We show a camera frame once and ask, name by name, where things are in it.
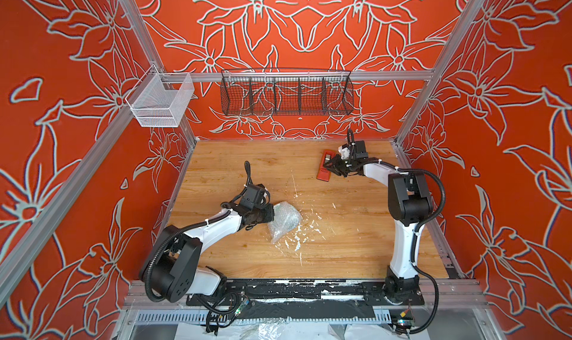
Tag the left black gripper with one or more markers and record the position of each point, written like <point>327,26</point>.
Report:
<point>269,217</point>

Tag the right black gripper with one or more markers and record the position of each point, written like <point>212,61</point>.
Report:
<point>339,165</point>

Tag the pink bubble wrap sheet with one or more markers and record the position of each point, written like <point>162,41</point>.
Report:
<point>286,218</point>

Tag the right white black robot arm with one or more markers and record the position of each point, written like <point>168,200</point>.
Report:
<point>414,198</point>

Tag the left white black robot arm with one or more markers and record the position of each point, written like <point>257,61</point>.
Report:
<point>172,269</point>

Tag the black wire wall basket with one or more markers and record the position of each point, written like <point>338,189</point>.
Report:
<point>266,92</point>

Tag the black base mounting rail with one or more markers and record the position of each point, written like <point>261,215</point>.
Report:
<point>369,291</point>

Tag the clear plastic wall bin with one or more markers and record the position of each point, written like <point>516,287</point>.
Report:
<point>161,100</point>

